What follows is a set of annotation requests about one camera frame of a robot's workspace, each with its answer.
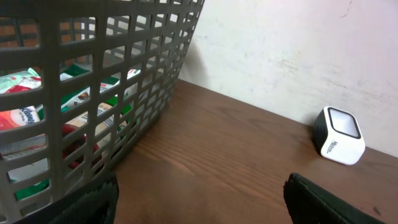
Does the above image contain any grey plastic mesh basket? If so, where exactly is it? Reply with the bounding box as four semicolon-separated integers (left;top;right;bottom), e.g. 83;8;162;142
1;1;204;223

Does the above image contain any green lid jar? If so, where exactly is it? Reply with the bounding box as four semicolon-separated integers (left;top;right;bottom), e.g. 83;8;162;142
61;102;128;170

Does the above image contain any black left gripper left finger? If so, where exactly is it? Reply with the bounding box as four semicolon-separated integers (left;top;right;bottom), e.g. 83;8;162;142
16;172;119;224

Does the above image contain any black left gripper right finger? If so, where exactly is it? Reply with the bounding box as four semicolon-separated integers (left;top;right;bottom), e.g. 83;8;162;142
283;173;381;224

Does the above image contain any mint wet wipes pack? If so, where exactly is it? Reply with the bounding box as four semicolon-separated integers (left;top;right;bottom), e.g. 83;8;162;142
1;68;41;93

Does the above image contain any orange tissue pack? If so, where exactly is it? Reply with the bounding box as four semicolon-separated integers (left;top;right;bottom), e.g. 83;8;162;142
0;106;40;131

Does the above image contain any green white gloves package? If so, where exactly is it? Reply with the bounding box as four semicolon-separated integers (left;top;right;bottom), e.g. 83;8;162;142
37;63;141;131

